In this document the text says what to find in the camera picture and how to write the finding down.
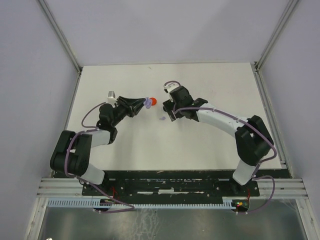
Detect aluminium frame post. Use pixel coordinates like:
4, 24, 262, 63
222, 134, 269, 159
252, 0, 301, 72
36, 0, 82, 73

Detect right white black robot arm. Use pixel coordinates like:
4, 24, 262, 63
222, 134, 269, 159
162, 81, 277, 196

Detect purple charging case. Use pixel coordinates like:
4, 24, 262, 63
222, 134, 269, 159
143, 97, 153, 109

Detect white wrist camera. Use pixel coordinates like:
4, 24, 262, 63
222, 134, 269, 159
107, 91, 117, 103
163, 82, 181, 94

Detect controller board with leds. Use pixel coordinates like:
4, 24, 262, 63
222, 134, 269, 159
235, 200, 250, 212

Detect aluminium front rail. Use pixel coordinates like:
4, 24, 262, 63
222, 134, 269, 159
36, 178, 308, 200

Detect white slotted cable duct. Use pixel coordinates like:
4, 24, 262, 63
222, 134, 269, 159
47, 197, 236, 210

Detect right aluminium frame post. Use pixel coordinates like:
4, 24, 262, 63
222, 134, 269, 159
252, 0, 301, 72

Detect red charging case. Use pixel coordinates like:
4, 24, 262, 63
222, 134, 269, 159
150, 97, 157, 106

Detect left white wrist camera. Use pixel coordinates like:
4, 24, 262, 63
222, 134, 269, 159
107, 91, 117, 103

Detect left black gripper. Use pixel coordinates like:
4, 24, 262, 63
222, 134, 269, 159
111, 95, 146, 127

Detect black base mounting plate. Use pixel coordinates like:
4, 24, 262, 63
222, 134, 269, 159
81, 167, 261, 204

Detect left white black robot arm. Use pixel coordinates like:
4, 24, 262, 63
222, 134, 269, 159
50, 95, 152, 195

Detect left aluminium frame post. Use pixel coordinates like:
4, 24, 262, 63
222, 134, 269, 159
36, 0, 82, 73

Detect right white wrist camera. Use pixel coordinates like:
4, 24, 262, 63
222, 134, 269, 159
163, 82, 181, 94

